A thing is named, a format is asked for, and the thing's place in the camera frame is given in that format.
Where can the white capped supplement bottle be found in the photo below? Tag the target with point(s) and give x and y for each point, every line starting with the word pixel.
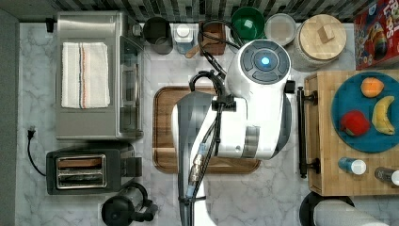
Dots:
pixel 183 36

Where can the stainless steel toaster oven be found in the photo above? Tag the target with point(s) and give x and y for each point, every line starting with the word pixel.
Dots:
pixel 122 119

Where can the black electric kettle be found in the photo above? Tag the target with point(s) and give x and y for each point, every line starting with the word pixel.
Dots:
pixel 130 204

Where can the jar with wooden lid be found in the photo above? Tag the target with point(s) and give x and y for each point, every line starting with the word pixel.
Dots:
pixel 318 41

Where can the black drawer handle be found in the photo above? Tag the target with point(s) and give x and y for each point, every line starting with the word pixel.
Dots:
pixel 303 165

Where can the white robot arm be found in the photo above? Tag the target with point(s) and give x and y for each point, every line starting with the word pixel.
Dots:
pixel 244 115

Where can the orange plush fruit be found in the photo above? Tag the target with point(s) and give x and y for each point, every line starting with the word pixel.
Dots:
pixel 371 87

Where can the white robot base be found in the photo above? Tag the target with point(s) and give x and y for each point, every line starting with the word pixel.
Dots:
pixel 317 210

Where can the white striped dish towel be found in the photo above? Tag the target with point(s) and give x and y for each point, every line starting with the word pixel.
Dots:
pixel 85 75

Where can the wooden utensil holder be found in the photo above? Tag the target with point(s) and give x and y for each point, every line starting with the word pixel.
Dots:
pixel 216 48

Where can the black two-slot toaster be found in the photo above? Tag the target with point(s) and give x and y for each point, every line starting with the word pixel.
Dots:
pixel 90 171

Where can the dark bottle white cap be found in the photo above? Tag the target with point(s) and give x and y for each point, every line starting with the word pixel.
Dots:
pixel 387 175

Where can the wooden spoon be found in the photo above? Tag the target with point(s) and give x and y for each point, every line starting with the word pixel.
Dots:
pixel 207 38

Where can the blue round plate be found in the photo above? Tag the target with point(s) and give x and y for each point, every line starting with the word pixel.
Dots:
pixel 349 97

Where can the yellow plush banana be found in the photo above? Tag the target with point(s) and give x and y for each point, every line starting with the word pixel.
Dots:
pixel 380 118

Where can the red Froot Loops box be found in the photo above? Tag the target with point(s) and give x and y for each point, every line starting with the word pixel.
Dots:
pixel 376 32

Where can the wooden cutting board tray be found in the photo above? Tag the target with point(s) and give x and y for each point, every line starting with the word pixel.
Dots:
pixel 164 156

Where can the red plush apple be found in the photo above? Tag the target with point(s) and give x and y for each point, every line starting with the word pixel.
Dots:
pixel 354 123

